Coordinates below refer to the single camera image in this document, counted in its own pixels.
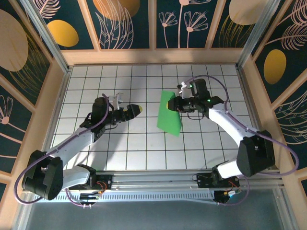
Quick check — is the green square paper sheet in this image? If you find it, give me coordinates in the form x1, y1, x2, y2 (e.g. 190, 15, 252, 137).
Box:
156, 90, 182, 138

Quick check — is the aluminium table side rail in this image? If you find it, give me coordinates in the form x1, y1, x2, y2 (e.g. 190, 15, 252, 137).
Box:
38, 68, 72, 173
236, 67, 276, 170

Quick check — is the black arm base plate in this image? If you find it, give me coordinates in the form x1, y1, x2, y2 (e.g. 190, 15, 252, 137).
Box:
196, 172, 240, 189
69, 174, 113, 191

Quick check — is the aluminium corner post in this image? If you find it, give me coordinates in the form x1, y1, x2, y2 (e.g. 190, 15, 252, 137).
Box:
236, 0, 283, 70
20, 0, 72, 74

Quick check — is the grey metal sheet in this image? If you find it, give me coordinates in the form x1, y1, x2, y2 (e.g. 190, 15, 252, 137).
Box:
14, 200, 292, 230

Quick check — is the grey slotted cable duct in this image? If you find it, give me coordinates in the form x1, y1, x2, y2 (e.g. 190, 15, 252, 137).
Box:
51, 191, 216, 204

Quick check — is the black electronics module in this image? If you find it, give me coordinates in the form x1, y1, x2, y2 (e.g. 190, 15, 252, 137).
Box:
213, 189, 242, 206
79, 191, 103, 208

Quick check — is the right gripper thin black wire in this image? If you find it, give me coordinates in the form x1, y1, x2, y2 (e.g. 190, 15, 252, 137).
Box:
188, 111, 205, 121

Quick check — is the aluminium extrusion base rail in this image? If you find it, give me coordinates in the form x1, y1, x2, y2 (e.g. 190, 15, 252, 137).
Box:
23, 169, 286, 194

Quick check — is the white gridded table mat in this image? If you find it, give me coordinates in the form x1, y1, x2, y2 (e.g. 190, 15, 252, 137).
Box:
44, 64, 267, 171

